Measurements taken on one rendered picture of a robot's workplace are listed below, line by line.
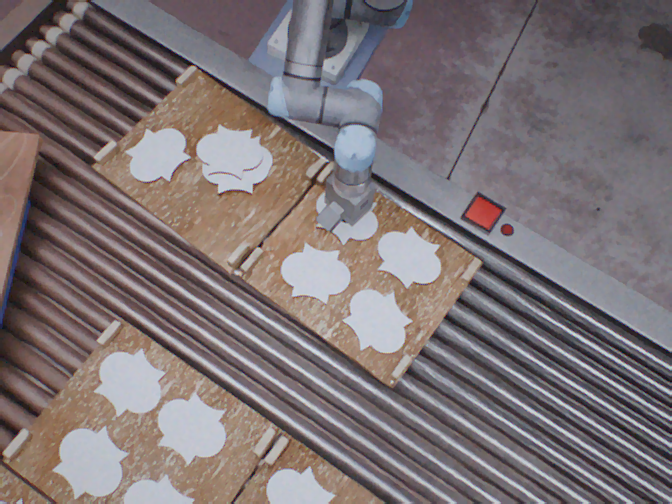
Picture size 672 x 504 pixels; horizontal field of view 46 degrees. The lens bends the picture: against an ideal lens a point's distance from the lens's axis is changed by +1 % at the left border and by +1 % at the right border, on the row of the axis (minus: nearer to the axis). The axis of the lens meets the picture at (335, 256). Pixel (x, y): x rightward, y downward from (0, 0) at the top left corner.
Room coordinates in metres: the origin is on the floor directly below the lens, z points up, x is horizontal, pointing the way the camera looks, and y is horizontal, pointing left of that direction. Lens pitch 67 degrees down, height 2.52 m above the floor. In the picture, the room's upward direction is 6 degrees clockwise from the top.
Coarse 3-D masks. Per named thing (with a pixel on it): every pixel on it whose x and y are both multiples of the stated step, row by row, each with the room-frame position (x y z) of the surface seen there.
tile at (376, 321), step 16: (352, 304) 0.55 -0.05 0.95; (368, 304) 0.55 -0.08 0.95; (384, 304) 0.56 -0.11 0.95; (352, 320) 0.51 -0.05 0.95; (368, 320) 0.52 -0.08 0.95; (384, 320) 0.52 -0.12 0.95; (400, 320) 0.53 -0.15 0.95; (368, 336) 0.48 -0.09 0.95; (384, 336) 0.49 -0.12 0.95; (400, 336) 0.49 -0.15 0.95; (384, 352) 0.45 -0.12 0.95
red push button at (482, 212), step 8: (480, 200) 0.84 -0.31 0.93; (472, 208) 0.82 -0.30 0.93; (480, 208) 0.82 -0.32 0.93; (488, 208) 0.82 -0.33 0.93; (496, 208) 0.82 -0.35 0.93; (472, 216) 0.80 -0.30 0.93; (480, 216) 0.80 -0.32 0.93; (488, 216) 0.80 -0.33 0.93; (496, 216) 0.80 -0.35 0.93; (488, 224) 0.78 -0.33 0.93
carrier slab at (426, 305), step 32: (320, 192) 0.81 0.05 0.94; (288, 224) 0.72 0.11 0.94; (384, 224) 0.75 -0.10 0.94; (416, 224) 0.76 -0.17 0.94; (352, 256) 0.66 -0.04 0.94; (448, 256) 0.69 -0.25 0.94; (256, 288) 0.57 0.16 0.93; (288, 288) 0.57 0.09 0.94; (352, 288) 0.59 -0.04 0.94; (384, 288) 0.60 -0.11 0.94; (416, 288) 0.61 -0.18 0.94; (448, 288) 0.61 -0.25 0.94; (320, 320) 0.51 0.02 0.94; (416, 320) 0.53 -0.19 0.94; (352, 352) 0.45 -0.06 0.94; (416, 352) 0.46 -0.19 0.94
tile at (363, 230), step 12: (324, 192) 0.81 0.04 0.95; (324, 204) 0.78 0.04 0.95; (372, 216) 0.76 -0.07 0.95; (324, 228) 0.72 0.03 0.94; (336, 228) 0.72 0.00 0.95; (348, 228) 0.72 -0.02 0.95; (360, 228) 0.73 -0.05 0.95; (372, 228) 0.73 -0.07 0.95; (348, 240) 0.70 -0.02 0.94; (360, 240) 0.70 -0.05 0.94
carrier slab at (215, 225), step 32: (192, 96) 1.03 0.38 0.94; (224, 96) 1.04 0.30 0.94; (160, 128) 0.93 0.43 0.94; (192, 128) 0.94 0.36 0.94; (256, 128) 0.96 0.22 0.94; (128, 160) 0.84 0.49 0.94; (192, 160) 0.86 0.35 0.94; (288, 160) 0.89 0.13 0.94; (128, 192) 0.76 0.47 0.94; (160, 192) 0.77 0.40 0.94; (192, 192) 0.78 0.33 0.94; (256, 192) 0.80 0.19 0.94; (288, 192) 0.80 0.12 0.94; (192, 224) 0.70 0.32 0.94; (224, 224) 0.71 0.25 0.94; (256, 224) 0.72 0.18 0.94; (224, 256) 0.63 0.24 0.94
